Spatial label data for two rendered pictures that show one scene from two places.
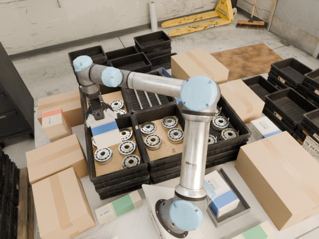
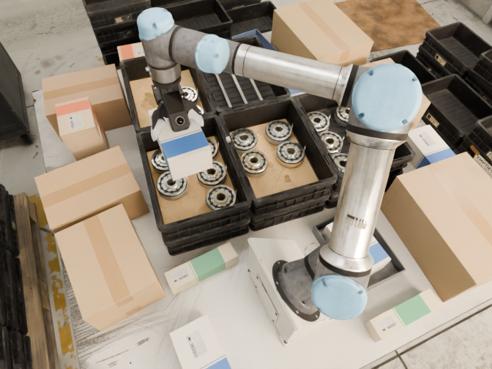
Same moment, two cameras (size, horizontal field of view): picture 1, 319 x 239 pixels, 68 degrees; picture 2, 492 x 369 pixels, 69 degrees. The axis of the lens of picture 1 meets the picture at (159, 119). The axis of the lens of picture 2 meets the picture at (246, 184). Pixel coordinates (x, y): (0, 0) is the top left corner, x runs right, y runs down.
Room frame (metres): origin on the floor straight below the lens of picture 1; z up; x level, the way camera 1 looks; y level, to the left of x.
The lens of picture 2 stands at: (0.14, 0.18, 1.90)
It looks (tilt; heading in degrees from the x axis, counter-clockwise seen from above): 57 degrees down; 352
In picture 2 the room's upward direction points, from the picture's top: 3 degrees clockwise
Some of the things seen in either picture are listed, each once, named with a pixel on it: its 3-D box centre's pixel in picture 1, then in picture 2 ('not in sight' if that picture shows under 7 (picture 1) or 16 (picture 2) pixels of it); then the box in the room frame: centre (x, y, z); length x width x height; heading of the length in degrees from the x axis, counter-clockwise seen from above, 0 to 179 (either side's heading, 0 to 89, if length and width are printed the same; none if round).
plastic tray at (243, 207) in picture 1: (219, 195); (356, 249); (0.59, -0.29, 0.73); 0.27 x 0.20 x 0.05; 19
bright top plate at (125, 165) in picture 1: (131, 162); (220, 198); (0.76, 0.18, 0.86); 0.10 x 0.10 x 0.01
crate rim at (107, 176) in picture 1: (113, 144); (191, 168); (0.85, 0.27, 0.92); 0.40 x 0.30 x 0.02; 13
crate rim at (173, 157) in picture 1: (164, 130); (274, 146); (0.91, -0.02, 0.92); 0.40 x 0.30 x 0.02; 13
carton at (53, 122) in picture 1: (53, 121); (77, 122); (1.11, 0.68, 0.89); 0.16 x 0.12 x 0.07; 16
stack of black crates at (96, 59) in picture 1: (91, 70); (123, 26); (2.48, 0.77, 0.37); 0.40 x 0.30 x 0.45; 108
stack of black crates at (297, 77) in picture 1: (289, 82); (450, 64); (1.99, -1.45, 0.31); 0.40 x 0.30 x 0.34; 18
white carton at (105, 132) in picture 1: (104, 126); (180, 139); (0.83, 0.28, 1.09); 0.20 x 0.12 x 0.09; 18
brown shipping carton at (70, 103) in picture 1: (62, 111); (88, 102); (1.32, 0.71, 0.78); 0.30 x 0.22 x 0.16; 105
